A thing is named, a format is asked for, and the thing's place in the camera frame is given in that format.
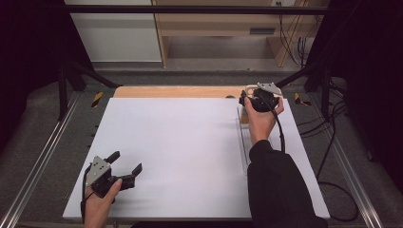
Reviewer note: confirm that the person's left hand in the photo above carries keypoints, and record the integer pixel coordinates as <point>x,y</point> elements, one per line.
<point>98,207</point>

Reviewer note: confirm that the black curtain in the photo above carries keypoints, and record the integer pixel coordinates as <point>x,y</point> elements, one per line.
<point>370,79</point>
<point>28,63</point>

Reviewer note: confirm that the black horizontal frame bar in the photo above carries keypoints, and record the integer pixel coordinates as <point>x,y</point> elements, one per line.
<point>190,9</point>

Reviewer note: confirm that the white table board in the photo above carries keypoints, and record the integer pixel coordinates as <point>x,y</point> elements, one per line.
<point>183,152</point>

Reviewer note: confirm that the white cabinet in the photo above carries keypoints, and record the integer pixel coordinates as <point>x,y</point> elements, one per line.
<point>117,38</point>

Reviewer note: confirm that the person's right hand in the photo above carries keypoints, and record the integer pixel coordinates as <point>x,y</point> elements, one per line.
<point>261,125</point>

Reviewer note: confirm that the clear plastic tray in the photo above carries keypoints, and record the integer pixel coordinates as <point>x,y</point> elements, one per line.
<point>242,141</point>

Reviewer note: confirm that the black frame strut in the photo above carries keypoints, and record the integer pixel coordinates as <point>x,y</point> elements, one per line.
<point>294,77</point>
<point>92,74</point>

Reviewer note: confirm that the aluminium floor rail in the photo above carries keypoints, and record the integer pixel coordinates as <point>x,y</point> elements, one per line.
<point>38,161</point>
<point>351,177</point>

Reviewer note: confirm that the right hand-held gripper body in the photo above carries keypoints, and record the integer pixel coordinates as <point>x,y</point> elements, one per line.
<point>264,96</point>

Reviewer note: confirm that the light wooden desk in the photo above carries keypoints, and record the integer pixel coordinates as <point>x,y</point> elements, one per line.
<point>215,23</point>

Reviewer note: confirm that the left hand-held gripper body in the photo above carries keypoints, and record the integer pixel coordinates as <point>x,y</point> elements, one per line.
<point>96,171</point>

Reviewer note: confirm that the wooden table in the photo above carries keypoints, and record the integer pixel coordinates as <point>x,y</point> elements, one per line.
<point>177,92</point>

